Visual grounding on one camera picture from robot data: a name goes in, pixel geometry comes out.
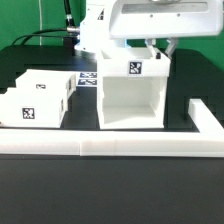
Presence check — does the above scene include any white front drawer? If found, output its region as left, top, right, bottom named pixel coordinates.
left=0, top=88, right=67, bottom=128

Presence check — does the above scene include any white fiducial marker sheet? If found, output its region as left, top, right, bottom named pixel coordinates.
left=77, top=72, right=97, bottom=87

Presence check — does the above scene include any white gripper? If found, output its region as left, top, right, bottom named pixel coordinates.
left=108, top=0, right=221, bottom=58

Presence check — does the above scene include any black cable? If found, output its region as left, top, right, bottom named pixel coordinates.
left=12, top=0, right=81, bottom=47

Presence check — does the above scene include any white L-shaped fence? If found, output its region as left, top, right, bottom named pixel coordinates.
left=0, top=99, right=224, bottom=158

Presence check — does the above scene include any white drawer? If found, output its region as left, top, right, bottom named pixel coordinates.
left=16, top=69, right=76, bottom=97
left=0, top=88, right=67, bottom=128

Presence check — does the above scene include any white drawer cabinet box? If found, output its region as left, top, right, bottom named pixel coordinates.
left=97, top=47, right=171, bottom=129

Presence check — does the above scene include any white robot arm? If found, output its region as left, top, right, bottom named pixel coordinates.
left=76, top=0, right=224, bottom=57

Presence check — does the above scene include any white rear drawer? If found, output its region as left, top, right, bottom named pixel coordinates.
left=16, top=69, right=76, bottom=97

